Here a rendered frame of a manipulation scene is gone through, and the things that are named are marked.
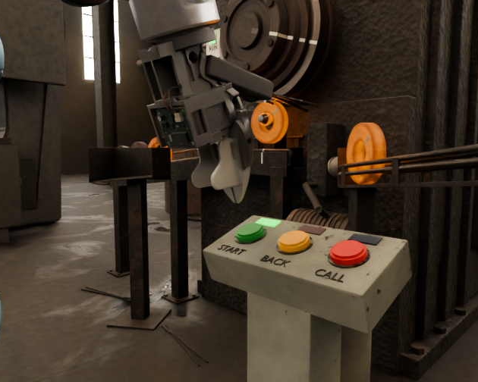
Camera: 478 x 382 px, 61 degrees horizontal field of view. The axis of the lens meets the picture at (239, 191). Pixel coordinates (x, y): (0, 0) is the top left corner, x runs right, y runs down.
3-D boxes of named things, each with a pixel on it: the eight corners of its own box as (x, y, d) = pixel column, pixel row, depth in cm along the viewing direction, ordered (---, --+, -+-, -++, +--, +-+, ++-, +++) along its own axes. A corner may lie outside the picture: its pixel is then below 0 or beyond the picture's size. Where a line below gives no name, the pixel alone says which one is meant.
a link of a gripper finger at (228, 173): (212, 217, 50) (191, 148, 47) (243, 198, 54) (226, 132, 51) (229, 221, 48) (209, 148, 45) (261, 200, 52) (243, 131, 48)
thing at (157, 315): (117, 306, 183) (112, 147, 175) (173, 310, 178) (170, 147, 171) (94, 325, 163) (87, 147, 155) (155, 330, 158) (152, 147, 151)
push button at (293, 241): (292, 239, 53) (289, 227, 52) (318, 244, 50) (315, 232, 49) (273, 255, 50) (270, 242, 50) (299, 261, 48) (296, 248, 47)
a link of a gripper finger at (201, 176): (196, 215, 52) (175, 148, 49) (227, 195, 56) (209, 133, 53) (212, 217, 50) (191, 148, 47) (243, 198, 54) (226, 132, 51)
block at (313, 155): (323, 193, 141) (325, 123, 138) (343, 195, 135) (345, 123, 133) (305, 195, 133) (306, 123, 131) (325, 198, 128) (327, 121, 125)
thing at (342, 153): (363, 187, 110) (363, 148, 110) (364, 187, 110) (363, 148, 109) (338, 188, 109) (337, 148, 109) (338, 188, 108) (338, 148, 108)
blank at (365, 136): (366, 195, 104) (354, 195, 104) (352, 147, 112) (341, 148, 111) (394, 161, 91) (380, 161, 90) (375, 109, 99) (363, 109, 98)
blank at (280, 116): (269, 151, 150) (264, 151, 148) (250, 121, 156) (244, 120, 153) (296, 123, 141) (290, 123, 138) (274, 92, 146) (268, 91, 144)
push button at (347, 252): (342, 249, 48) (340, 236, 47) (374, 255, 45) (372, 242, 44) (325, 267, 45) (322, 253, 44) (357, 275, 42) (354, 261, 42)
